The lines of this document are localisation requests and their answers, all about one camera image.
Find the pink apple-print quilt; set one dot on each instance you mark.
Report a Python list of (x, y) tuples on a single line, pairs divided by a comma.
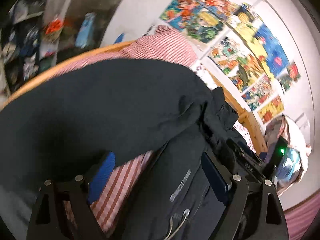
[(245, 134)]

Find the oranges and cup drawing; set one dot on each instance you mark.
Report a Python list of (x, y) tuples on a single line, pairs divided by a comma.
[(229, 54)]

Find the mermaid girl drawing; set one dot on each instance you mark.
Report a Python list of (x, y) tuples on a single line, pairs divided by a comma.
[(179, 13)]

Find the blue sea beach drawing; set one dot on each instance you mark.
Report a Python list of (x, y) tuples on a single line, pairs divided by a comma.
[(269, 51)]

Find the red 2024 festive drawing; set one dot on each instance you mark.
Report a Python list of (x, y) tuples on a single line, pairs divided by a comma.
[(258, 93)]

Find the blond boy drawing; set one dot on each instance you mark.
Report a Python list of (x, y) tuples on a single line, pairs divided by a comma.
[(204, 27)]

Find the red-haired green-coat figure drawing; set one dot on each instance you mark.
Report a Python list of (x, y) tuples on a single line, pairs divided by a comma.
[(288, 77)]

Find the yellow bear drawing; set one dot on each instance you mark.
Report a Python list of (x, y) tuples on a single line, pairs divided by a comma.
[(270, 110)]

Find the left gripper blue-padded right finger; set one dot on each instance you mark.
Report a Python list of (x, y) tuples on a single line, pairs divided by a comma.
[(252, 209)]

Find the moon and stars drawing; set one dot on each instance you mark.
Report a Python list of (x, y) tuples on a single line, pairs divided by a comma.
[(245, 21)]

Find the landscape dinosaur drawing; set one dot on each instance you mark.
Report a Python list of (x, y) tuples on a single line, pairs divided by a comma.
[(246, 73)]

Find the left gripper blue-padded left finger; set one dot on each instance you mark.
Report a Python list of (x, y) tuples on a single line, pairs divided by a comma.
[(62, 210)]

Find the black winter jacket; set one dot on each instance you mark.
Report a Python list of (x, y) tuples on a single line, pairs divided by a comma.
[(47, 134)]

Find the red checkered pillow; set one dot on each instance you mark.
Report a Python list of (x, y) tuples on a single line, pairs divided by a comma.
[(129, 89)]

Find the bagged bedding bundle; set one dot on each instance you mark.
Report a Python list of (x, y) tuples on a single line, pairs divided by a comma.
[(287, 153)]

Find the orange-haired girl drawing top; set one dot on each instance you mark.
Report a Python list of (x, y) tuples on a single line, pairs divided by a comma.
[(220, 8)]

